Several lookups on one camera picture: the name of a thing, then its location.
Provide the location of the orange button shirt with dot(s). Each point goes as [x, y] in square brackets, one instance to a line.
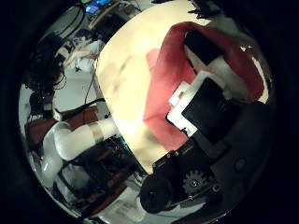
[168, 93]

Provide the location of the blue lit monitor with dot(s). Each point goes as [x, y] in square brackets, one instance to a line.
[95, 6]

